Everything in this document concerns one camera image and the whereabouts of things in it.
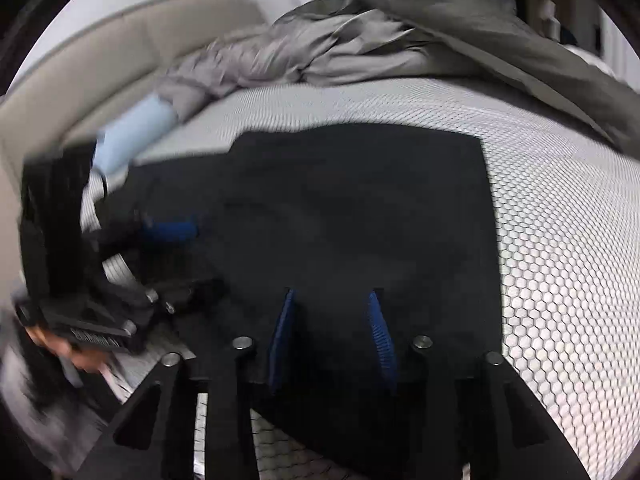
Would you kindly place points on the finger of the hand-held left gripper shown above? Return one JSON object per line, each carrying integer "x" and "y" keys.
{"x": 195, "y": 295}
{"x": 170, "y": 230}

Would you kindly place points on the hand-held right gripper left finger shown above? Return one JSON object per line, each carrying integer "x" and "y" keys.
{"x": 281, "y": 340}

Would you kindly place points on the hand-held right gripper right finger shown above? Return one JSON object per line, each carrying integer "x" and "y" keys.
{"x": 384, "y": 340}

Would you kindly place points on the black pants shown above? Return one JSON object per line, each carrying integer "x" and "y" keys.
{"x": 350, "y": 210}

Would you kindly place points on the person's left forearm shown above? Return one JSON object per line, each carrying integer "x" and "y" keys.
{"x": 40, "y": 410}

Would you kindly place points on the person's left hand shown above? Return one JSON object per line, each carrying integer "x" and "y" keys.
{"x": 55, "y": 347}

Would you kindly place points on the light blue bolster pillow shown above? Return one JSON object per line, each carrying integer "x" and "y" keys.
{"x": 135, "y": 130}

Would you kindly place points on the beige padded headboard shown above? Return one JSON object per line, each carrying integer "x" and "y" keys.
{"x": 100, "y": 60}

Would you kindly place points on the white textured bed mattress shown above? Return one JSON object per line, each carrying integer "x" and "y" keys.
{"x": 550, "y": 260}

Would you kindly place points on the light grey duvet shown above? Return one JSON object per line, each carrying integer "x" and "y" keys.
{"x": 300, "y": 45}

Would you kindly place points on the dark grey blanket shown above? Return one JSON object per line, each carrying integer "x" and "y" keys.
{"x": 500, "y": 40}

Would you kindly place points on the small white object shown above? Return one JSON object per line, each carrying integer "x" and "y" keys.
{"x": 548, "y": 17}

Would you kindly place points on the white curtain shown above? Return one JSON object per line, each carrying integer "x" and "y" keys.
{"x": 615, "y": 45}

